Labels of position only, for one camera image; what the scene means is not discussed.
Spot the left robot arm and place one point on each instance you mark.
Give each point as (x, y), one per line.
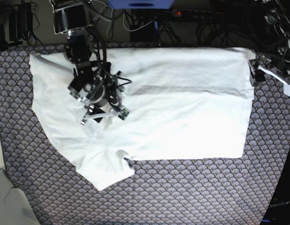
(277, 14)

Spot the black power strip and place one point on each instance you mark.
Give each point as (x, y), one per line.
(196, 14)

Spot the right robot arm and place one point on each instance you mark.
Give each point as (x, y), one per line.
(85, 47)

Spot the black OpenArm base plate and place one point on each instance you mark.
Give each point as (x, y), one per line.
(278, 212)

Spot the white T-shirt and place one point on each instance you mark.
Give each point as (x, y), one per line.
(184, 103)

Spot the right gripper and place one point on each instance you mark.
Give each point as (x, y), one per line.
(94, 92)

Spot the blue box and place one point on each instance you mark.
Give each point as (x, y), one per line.
(141, 4)

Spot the black adapter box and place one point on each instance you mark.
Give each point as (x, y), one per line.
(146, 34)

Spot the grey plastic bin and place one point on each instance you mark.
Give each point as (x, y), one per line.
(14, 206)

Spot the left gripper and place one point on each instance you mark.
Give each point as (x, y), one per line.
(273, 65)

